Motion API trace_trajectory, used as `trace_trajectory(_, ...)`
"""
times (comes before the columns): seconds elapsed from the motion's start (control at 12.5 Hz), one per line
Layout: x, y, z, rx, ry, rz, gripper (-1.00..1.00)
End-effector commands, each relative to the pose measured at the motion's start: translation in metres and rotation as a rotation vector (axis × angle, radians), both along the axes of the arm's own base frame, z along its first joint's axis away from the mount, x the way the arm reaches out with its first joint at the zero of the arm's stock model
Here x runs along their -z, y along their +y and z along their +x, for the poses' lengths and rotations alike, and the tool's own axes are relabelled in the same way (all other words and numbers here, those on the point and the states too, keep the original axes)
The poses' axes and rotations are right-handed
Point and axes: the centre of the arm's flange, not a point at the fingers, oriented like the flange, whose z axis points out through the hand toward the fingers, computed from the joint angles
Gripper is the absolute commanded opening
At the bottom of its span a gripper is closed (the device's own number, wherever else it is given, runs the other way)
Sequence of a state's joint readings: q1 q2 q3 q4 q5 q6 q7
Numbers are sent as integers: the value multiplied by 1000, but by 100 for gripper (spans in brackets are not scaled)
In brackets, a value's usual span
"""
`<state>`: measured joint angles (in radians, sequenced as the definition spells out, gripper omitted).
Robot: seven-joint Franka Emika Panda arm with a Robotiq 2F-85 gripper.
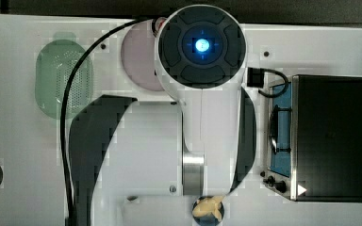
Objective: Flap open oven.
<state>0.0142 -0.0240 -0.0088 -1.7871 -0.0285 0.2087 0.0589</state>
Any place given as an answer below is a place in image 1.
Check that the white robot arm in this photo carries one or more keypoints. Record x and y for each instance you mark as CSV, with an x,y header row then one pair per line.
x,y
200,61

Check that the black oven knobs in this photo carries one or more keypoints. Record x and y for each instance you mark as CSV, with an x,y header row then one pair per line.
x,y
271,182

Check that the pink round plate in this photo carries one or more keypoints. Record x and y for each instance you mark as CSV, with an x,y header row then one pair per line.
x,y
138,58

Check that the peeled banana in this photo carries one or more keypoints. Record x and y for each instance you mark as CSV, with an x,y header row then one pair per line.
x,y
209,206

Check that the green perforated colander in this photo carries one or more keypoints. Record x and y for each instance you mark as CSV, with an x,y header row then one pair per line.
x,y
54,65

